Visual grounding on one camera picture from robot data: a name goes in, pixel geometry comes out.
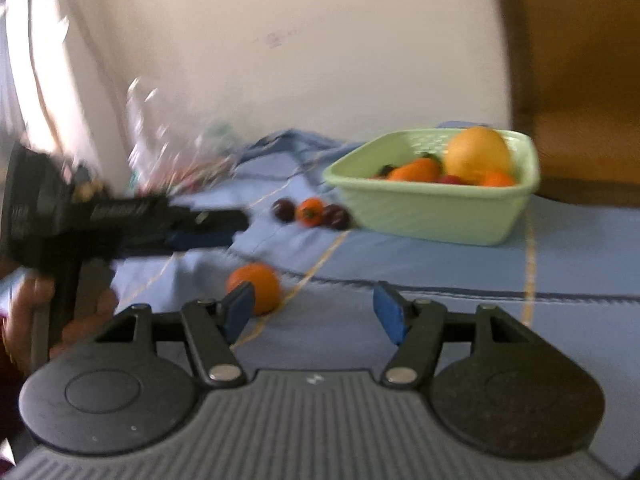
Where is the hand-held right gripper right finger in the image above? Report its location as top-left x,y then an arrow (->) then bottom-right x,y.
372,281 -> 533,388

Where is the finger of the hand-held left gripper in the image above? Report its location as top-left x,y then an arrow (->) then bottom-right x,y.
167,209 -> 251,234
125,232 -> 238,257

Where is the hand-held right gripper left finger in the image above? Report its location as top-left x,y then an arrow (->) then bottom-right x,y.
95,281 -> 256,388

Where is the tangerine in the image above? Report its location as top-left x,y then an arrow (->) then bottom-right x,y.
226,262 -> 282,317
475,171 -> 516,187

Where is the dark purple cherry tomato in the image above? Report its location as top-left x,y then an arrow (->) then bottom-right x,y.
322,204 -> 352,231
272,198 -> 297,223

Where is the round orange cherry tomato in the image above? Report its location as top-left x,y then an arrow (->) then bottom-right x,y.
296,198 -> 326,228

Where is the green plastic basket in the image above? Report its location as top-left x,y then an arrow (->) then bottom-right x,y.
322,129 -> 541,247

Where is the oval orange cherry tomato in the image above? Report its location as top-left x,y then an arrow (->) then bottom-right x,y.
387,157 -> 443,183

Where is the yellow grapefruit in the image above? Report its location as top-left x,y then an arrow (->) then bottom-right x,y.
444,126 -> 513,186

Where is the person's left hand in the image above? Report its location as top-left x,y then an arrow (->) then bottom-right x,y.
2,280 -> 120,376

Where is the blue striped bedsheet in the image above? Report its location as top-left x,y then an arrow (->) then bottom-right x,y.
0,121 -> 640,461

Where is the clear plastic bag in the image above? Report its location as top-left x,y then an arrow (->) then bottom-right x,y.
125,77 -> 251,196

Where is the brown woven mat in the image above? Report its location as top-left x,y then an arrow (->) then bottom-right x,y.
497,0 -> 640,208

